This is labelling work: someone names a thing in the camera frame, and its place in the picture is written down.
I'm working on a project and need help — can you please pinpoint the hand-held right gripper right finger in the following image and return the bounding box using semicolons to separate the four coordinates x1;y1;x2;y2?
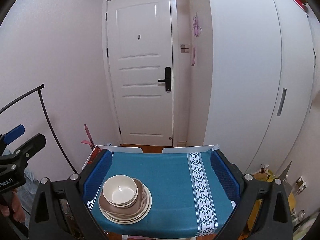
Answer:
210;149;293;240

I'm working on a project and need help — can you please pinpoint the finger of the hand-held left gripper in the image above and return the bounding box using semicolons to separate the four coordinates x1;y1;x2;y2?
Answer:
14;133;47;162
0;124;26;146

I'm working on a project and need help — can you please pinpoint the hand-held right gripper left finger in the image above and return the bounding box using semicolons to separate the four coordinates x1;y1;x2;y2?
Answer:
29;149;114;240

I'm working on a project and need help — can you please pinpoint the cream bowl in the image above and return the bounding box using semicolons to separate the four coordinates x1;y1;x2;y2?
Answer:
102;175;138;206

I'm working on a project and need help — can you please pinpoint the brown square plate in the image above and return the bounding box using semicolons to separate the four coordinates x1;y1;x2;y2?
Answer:
98;177;148;215

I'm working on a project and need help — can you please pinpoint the cream plate with duck print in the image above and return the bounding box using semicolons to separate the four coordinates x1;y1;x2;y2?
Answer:
99;180;152;225

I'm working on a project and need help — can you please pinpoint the person's left hand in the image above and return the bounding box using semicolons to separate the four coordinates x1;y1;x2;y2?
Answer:
4;188;26;222

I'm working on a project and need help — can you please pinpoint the red patterned item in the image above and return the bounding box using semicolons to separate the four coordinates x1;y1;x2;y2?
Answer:
85;147;103;167

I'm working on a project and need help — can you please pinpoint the light blue fabric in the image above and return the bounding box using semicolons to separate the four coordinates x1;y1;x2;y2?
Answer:
5;149;41;215

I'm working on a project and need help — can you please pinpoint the black curved metal rod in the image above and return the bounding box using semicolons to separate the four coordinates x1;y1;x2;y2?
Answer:
0;83;78;174

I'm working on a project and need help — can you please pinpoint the white chair back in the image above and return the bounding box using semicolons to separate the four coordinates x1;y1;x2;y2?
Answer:
94;144;144;154
162;144;221;154

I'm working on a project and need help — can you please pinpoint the yellow bag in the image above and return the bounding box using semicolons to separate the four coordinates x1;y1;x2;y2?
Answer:
254;168;276;183

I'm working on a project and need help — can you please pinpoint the teal tablecloth with white pattern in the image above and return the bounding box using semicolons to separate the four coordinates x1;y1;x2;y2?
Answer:
86;150;237;237

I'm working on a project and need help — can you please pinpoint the dark grey triangular panel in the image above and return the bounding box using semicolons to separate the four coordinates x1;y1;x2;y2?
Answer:
281;160;293;181

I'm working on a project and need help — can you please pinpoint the white entrance door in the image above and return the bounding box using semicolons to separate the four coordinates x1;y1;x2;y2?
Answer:
102;0;181;147

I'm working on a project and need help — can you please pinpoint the white wardrobe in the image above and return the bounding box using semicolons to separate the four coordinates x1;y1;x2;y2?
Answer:
204;0;320;178

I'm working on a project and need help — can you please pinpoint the pink hanging ornament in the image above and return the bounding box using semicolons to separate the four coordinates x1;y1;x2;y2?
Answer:
192;12;202;37

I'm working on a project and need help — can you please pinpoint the pink long-handled tool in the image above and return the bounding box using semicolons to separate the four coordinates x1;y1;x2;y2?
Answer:
80;123;95;151

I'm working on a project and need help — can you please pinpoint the white wall bracket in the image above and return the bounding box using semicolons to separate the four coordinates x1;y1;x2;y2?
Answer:
292;176;307;196

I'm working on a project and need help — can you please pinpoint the black door lock handle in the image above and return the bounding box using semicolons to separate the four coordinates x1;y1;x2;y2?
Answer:
158;67;172;91

